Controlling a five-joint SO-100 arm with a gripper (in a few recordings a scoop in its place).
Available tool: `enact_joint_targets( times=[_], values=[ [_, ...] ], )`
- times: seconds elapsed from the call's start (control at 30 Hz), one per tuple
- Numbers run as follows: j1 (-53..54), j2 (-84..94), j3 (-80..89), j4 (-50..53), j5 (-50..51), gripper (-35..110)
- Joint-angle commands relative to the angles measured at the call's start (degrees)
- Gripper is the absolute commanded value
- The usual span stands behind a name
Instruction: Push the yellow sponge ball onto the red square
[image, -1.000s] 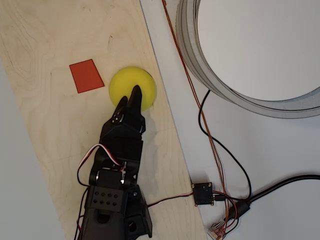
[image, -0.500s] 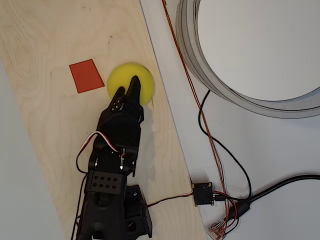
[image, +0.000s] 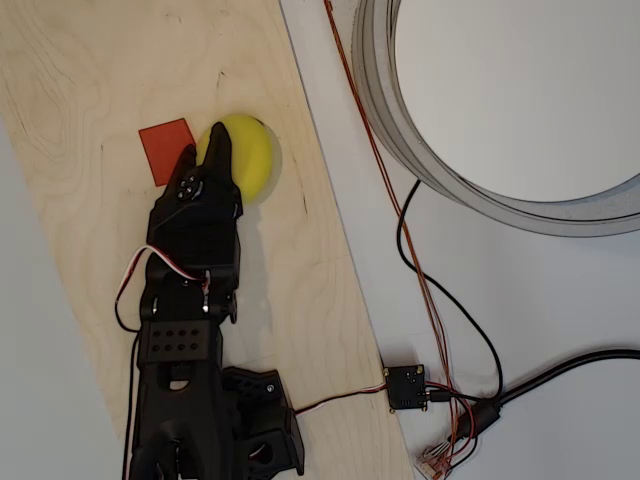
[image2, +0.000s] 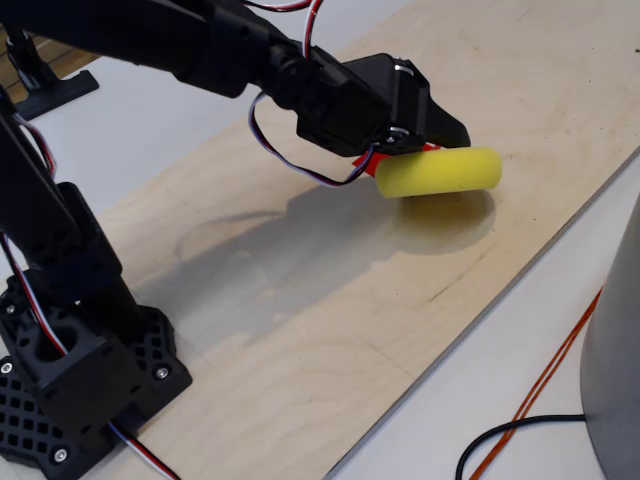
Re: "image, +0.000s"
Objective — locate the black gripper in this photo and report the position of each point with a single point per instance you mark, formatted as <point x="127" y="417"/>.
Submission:
<point x="207" y="202"/>

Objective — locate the yellow round sponge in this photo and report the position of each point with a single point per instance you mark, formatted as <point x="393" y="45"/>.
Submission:
<point x="252" y="160"/>

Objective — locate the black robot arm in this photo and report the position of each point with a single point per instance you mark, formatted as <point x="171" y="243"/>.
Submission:
<point x="175" y="400"/>

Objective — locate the red paper square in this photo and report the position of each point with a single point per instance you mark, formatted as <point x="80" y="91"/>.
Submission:
<point x="160" y="150"/>

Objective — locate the light plywood board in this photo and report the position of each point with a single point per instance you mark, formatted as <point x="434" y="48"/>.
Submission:
<point x="200" y="50"/>

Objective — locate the small black controller board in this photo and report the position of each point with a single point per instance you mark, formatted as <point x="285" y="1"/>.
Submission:
<point x="405" y="387"/>

